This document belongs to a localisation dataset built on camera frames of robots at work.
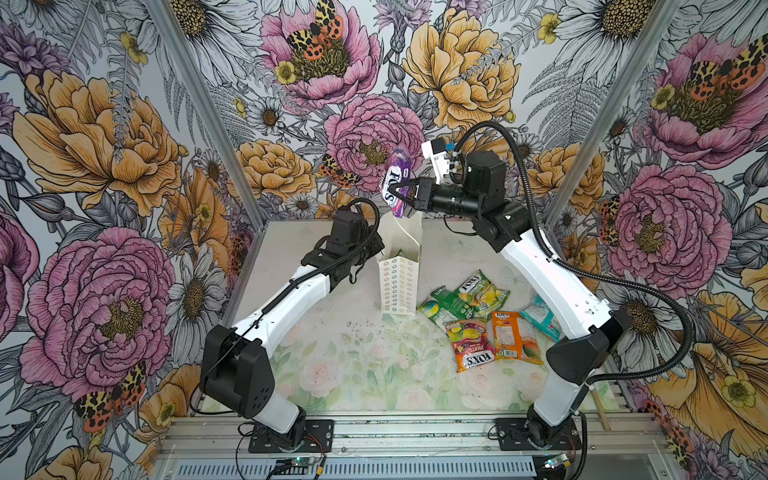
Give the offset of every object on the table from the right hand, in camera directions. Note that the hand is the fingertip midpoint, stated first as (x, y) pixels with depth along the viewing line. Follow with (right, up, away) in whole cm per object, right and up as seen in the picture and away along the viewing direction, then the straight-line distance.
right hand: (390, 197), depth 64 cm
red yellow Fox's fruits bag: (+22, -37, +21) cm, 48 cm away
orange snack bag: (+36, -37, +24) cm, 57 cm away
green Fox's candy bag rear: (+29, -26, +33) cm, 51 cm away
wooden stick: (+54, -50, +17) cm, 76 cm away
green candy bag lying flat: (+16, -28, +30) cm, 45 cm away
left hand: (-2, -10, +19) cm, 21 cm away
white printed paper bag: (+2, -13, +12) cm, 18 cm away
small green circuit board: (-23, -63, +8) cm, 68 cm away
